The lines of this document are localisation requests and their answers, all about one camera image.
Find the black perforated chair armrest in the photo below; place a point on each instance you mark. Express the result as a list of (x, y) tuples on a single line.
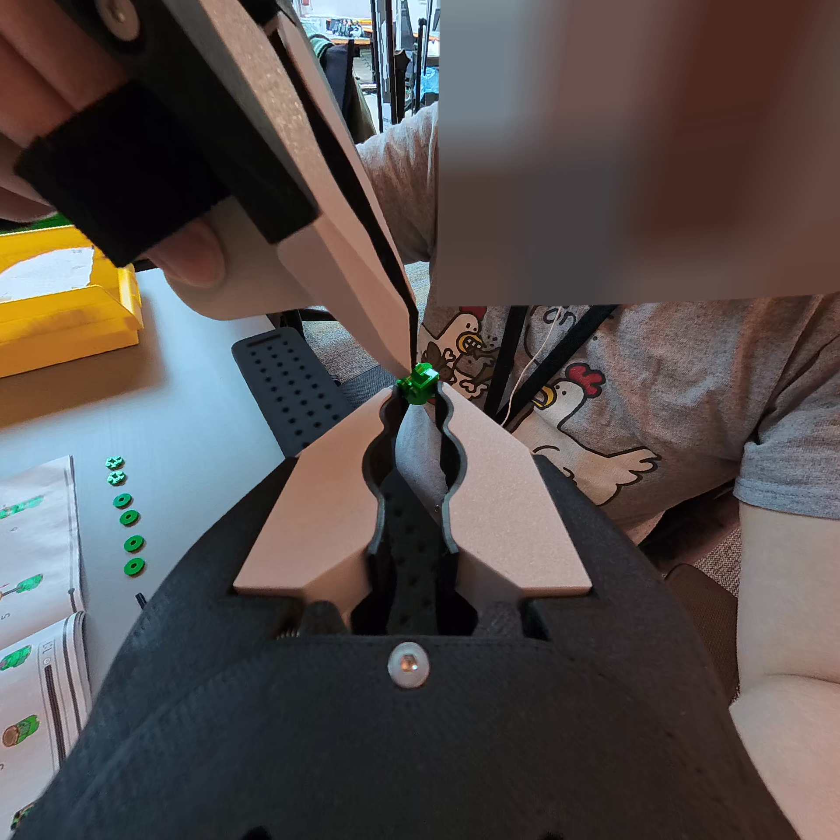
[(289, 387)]

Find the person's right hand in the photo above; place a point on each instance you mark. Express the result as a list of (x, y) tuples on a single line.
[(46, 59)]

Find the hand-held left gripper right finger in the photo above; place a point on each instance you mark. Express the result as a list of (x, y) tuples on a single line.
[(518, 518)]

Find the black stand poles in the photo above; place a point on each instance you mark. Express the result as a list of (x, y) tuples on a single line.
[(387, 59)]

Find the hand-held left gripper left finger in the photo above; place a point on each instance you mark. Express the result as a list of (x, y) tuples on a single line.
[(315, 518)]

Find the grey chicken print t-shirt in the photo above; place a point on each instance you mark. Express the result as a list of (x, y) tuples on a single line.
[(689, 407)]

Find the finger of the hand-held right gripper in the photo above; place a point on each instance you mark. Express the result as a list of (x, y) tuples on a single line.
[(354, 289), (334, 131)]

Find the dark background chair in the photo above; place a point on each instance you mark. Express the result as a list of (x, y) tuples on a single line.
[(341, 85)]

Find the row of green gears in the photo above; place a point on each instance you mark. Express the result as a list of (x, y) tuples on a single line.
[(115, 463)]

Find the row of green round plates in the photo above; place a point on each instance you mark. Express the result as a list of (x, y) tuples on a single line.
[(134, 543)]

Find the blue bag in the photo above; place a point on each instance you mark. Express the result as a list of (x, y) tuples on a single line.
[(430, 82)]

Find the small green toy brick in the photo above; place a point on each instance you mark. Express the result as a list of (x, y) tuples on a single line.
[(417, 384)]

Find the white desk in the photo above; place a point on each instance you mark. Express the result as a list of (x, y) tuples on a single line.
[(184, 459)]

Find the building instruction booklet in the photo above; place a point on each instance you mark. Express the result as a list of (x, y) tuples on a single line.
[(39, 590)]

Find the yellow plastic bin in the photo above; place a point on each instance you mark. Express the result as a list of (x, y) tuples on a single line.
[(65, 321)]

